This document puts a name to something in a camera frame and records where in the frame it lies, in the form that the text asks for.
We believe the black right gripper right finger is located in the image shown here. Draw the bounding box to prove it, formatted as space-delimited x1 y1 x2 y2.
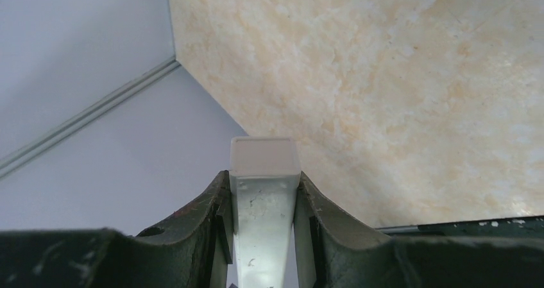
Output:
294 175 543 287

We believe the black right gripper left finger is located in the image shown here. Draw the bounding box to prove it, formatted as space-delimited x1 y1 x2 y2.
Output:
1 171 233 287

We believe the white remote control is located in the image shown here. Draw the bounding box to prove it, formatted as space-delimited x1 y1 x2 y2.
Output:
229 136 302 287

